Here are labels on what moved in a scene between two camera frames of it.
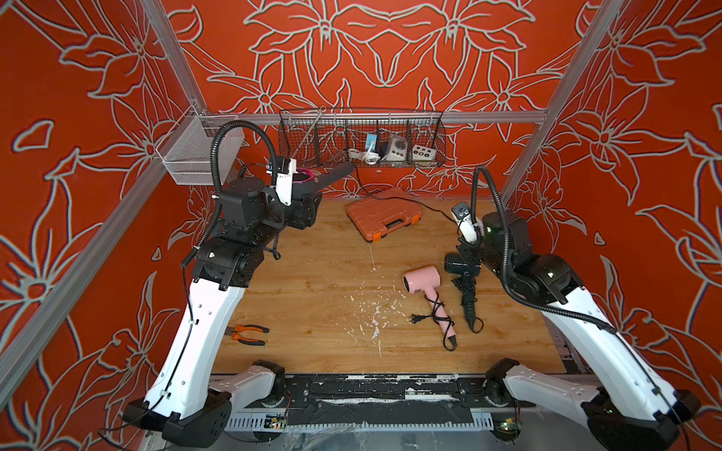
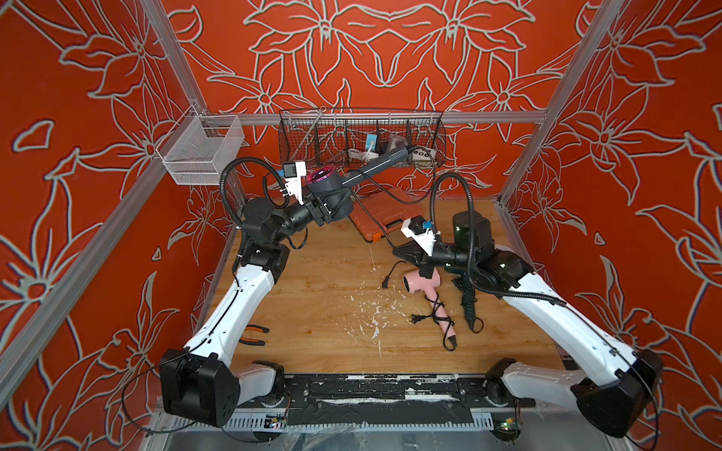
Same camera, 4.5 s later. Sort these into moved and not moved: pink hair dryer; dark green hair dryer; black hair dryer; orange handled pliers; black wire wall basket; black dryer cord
Moved: black hair dryer; black dryer cord
Not moved: black wire wall basket; dark green hair dryer; pink hair dryer; orange handled pliers
